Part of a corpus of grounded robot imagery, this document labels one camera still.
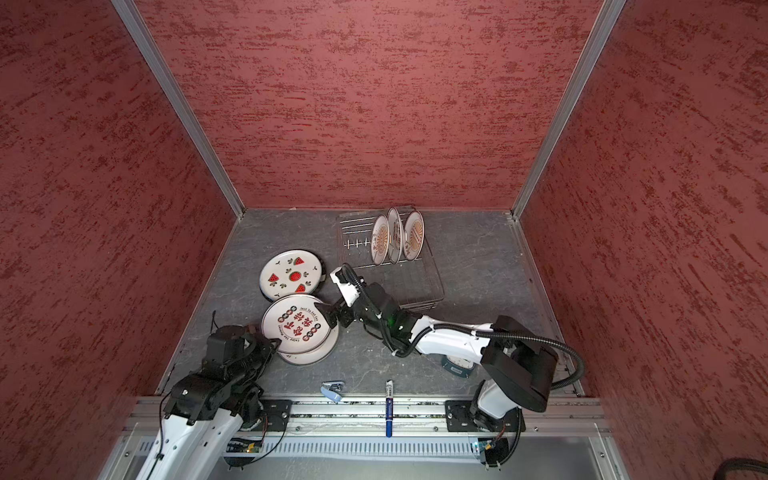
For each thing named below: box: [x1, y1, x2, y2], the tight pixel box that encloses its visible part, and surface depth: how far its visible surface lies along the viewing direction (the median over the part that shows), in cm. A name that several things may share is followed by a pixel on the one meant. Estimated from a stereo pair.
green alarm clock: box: [441, 354, 475, 379], surface depth 81 cm
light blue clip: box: [320, 386, 342, 403], surface depth 78 cm
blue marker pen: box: [386, 379, 394, 438], surface depth 76 cm
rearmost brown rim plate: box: [403, 210, 425, 261], surface depth 105 cm
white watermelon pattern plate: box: [259, 249, 323, 301], surface depth 100 cm
